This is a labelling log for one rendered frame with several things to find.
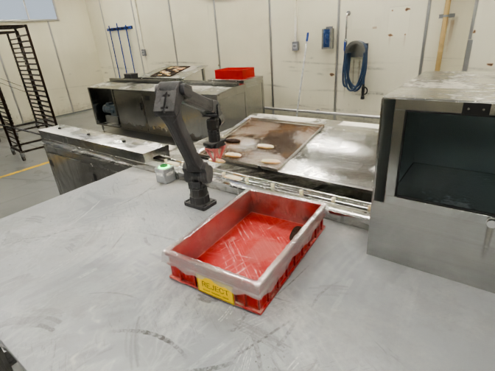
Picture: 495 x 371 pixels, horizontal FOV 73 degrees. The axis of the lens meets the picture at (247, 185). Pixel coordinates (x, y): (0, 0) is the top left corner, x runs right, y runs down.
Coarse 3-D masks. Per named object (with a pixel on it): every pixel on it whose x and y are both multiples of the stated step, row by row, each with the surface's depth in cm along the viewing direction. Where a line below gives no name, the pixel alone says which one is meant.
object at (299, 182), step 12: (168, 156) 205; (180, 156) 203; (228, 168) 180; (240, 168) 179; (240, 180) 163; (276, 180) 160; (288, 180) 160; (300, 180) 159; (336, 192) 145; (348, 192) 144; (360, 192) 143
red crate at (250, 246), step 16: (240, 224) 125; (256, 224) 125; (272, 224) 124; (288, 224) 123; (320, 224) 115; (224, 240) 116; (240, 240) 116; (256, 240) 115; (272, 240) 114; (288, 240) 114; (208, 256) 108; (224, 256) 108; (240, 256) 107; (256, 256) 107; (272, 256) 106; (176, 272) 98; (240, 272) 100; (256, 272) 99; (288, 272) 97; (240, 304) 87; (256, 304) 84
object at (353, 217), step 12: (60, 144) 237; (96, 156) 212; (108, 156) 203; (144, 168) 184; (180, 168) 173; (216, 180) 155; (228, 180) 154; (228, 192) 152; (240, 192) 147; (276, 192) 139; (336, 216) 122; (348, 216) 119; (360, 216) 117
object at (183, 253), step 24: (264, 192) 126; (216, 216) 113; (240, 216) 126; (288, 216) 124; (312, 216) 107; (192, 240) 104; (216, 240) 115; (168, 264) 95; (192, 264) 90; (288, 264) 92; (240, 288) 83; (264, 288) 81
